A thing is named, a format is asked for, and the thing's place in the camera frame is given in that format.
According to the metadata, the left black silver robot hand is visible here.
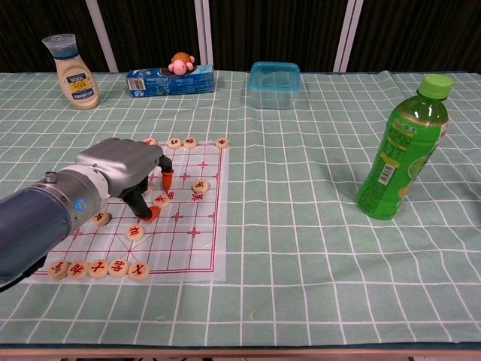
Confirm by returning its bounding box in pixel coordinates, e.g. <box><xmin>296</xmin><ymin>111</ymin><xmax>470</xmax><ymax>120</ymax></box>
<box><xmin>74</xmin><ymin>137</ymin><xmax>177</xmax><ymax>224</ymax></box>

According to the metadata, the cream salad dressing bottle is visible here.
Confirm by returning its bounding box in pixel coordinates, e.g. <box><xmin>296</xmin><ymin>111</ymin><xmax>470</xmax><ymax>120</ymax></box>
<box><xmin>41</xmin><ymin>33</ymin><xmax>101</xmax><ymax>111</ymax></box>

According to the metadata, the blue cookie box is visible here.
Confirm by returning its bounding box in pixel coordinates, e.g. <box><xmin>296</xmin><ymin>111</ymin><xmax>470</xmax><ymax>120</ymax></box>
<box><xmin>125</xmin><ymin>63</ymin><xmax>216</xmax><ymax>99</ymax></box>

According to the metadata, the translucent xiangqi board sheet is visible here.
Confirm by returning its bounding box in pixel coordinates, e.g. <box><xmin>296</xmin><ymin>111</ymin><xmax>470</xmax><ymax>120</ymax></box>
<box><xmin>24</xmin><ymin>139</ymin><xmax>230</xmax><ymax>285</ymax></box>

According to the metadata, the pink turtle toy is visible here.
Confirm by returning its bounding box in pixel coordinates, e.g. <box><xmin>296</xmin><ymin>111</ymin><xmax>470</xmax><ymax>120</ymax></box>
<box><xmin>168</xmin><ymin>51</ymin><xmax>196</xmax><ymax>76</ymax></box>

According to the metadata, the black partition panel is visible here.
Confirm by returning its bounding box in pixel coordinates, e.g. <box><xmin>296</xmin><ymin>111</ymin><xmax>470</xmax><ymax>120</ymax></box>
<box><xmin>0</xmin><ymin>0</ymin><xmax>110</xmax><ymax>73</ymax></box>
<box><xmin>351</xmin><ymin>0</ymin><xmax>481</xmax><ymax>73</ymax></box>
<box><xmin>208</xmin><ymin>0</ymin><xmax>350</xmax><ymax>72</ymax></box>
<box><xmin>98</xmin><ymin>0</ymin><xmax>206</xmax><ymax>72</ymax></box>

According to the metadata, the clear blue plastic container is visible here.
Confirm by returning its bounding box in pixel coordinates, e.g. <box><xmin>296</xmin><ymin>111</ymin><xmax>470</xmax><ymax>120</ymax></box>
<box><xmin>247</xmin><ymin>62</ymin><xmax>301</xmax><ymax>110</ymax></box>

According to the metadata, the green checkered tablecloth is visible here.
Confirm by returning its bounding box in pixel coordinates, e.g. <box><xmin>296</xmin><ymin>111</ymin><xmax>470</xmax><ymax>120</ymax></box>
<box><xmin>0</xmin><ymin>70</ymin><xmax>481</xmax><ymax>345</ymax></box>

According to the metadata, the green tea bottle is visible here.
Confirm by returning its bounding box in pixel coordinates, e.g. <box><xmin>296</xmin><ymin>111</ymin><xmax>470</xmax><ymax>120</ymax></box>
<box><xmin>355</xmin><ymin>73</ymin><xmax>454</xmax><ymax>221</ymax></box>

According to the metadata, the white partition frame post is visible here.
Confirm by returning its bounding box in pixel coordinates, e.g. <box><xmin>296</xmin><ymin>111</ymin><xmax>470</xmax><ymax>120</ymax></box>
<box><xmin>85</xmin><ymin>0</ymin><xmax>118</xmax><ymax>72</ymax></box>
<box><xmin>194</xmin><ymin>0</ymin><xmax>213</xmax><ymax>67</ymax></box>
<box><xmin>333</xmin><ymin>0</ymin><xmax>365</xmax><ymax>72</ymax></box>

